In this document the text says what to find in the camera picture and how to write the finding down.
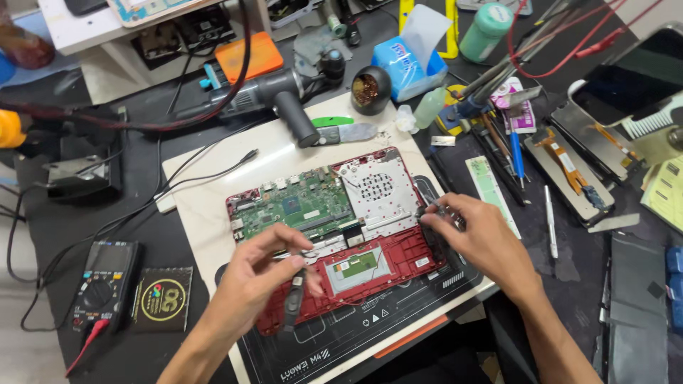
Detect person's left hand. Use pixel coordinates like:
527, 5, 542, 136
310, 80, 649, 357
212, 223, 325, 336

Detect person's right hand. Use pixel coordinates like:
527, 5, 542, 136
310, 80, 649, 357
419, 193, 543, 306

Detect long black laptop speaker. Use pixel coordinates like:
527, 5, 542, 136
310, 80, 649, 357
282, 268, 308, 335

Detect small black laptop speaker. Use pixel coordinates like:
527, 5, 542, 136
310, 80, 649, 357
415, 196, 461, 231

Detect pale green strip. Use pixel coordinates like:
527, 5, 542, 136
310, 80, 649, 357
465, 155, 523, 241

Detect white pen tool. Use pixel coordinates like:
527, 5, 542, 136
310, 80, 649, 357
542, 185, 559, 261

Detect bundle of black tools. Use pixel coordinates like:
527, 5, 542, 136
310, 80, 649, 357
470, 114, 533, 207

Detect red laptop base chassis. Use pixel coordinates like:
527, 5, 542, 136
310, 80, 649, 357
225, 146, 455, 338

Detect black packet with gold circle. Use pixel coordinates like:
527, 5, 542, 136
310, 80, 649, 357
130, 266, 194, 335

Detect green laptop motherboard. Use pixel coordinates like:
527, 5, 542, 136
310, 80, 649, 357
228, 166, 356, 244

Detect display panel with orange flex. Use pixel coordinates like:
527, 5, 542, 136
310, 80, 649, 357
523, 125, 616, 228

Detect black printed repair mat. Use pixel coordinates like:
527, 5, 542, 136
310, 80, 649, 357
215, 175, 485, 384

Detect touchpad with green board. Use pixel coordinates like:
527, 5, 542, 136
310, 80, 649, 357
324, 247, 394, 298

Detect white marble work board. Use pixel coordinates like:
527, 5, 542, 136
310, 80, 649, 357
155, 92, 499, 384

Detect thin metal plate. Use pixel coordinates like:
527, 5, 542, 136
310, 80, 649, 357
586, 213, 641, 234

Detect silver perforated heat shield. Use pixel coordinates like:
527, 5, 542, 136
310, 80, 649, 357
332, 154, 423, 231

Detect pink and white packet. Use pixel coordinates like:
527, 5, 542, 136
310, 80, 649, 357
489, 76, 538, 135

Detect blue tool holder with tools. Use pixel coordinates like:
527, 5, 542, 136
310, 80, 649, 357
435, 0, 593, 137

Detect silver display panel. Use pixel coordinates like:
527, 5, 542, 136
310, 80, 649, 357
549, 98, 650, 185

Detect black digital multimeter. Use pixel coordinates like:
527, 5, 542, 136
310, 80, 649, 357
71, 240, 142, 332

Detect small clear squeeze bottle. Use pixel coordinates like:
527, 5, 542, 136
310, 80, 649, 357
413, 86, 447, 130

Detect dark grey laptop battery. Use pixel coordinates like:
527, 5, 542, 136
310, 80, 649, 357
595, 231, 683, 384

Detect red multimeter probe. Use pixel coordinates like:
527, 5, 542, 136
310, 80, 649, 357
64, 318, 111, 378

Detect metal scraper blade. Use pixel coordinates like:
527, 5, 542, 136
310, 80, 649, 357
315, 123, 379, 147

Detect green plastic pry tool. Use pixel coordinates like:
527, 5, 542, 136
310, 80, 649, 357
311, 116, 355, 129

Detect yellow paper pad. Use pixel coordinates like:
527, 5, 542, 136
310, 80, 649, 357
640, 154, 683, 236

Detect grey hot air gun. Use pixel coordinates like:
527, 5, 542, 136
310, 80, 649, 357
175, 49, 349, 149

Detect blue battery cells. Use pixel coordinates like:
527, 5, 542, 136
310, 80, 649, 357
665, 245, 683, 332

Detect black brass wool tip cleaner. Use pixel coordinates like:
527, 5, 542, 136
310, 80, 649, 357
350, 65, 393, 117

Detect blue tissue pack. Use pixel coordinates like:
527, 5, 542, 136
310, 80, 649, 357
371, 4, 454, 103

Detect red test leads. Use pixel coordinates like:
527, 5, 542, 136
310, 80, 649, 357
506, 0, 665, 80

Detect black metal stand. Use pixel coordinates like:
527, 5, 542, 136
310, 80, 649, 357
42, 106, 130, 202

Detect teal cylindrical canister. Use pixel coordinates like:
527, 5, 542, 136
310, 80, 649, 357
458, 2, 514, 65

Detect phone on white stand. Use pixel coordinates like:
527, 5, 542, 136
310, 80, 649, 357
567, 21, 683, 140

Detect orange plastic case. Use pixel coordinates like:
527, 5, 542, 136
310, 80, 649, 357
213, 31, 285, 85

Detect grey metal shield piece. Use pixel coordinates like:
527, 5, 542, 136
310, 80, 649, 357
292, 23, 354, 76

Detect yellow plastic object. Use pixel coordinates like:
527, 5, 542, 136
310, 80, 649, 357
0, 109, 27, 149

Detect white shelf with parts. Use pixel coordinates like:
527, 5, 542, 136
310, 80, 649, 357
36, 0, 274, 106

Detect brown glass jar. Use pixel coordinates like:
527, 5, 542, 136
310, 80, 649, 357
0, 4, 55, 70

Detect blue handled tool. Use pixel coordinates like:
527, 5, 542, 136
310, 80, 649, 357
506, 116, 530, 191

